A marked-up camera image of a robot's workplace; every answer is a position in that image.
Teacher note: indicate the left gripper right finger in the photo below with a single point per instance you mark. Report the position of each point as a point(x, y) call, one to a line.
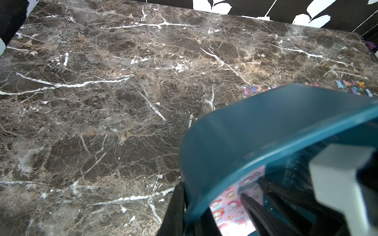
point(345, 179)

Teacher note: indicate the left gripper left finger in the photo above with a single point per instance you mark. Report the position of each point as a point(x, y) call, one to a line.
point(173, 223)

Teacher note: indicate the teal plastic storage box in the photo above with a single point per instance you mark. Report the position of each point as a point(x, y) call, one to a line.
point(283, 129)

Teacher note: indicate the purple corner clip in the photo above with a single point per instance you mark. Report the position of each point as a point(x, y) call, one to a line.
point(372, 46)

